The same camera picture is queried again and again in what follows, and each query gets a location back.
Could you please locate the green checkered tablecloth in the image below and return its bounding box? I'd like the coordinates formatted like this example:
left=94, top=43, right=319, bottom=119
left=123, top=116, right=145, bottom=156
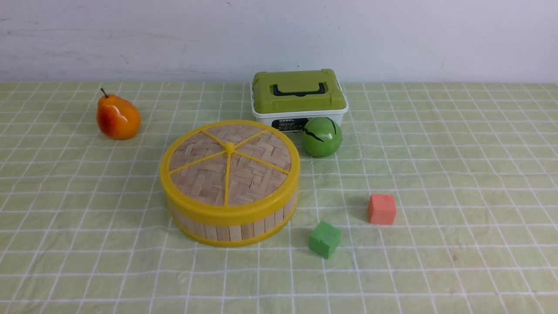
left=0, top=82, right=558, bottom=314

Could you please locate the red foam cube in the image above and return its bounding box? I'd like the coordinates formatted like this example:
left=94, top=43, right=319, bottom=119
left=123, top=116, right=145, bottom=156
left=368, top=194, right=397, bottom=225

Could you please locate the yellow-rimmed bamboo steamer lid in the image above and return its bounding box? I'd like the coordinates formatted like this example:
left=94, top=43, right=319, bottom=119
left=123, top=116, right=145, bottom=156
left=159, top=120, right=300, bottom=226

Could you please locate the green toy ball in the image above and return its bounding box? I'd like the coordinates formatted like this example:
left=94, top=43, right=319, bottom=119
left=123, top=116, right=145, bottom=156
left=301, top=117, right=343, bottom=158

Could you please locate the bamboo steamer basket yellow rim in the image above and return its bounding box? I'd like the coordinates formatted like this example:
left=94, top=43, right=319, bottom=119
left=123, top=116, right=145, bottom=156
left=167, top=189, right=300, bottom=248

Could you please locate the green lidded plastic box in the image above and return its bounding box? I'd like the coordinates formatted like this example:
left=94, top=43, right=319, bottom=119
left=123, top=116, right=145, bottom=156
left=250, top=69, right=348, bottom=133

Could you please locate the green foam cube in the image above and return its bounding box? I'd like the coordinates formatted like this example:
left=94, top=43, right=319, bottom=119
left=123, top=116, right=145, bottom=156
left=308, top=221, right=342, bottom=259

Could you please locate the orange toy pear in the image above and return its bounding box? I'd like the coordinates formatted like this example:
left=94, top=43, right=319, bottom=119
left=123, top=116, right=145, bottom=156
left=96, top=88, right=142, bottom=140

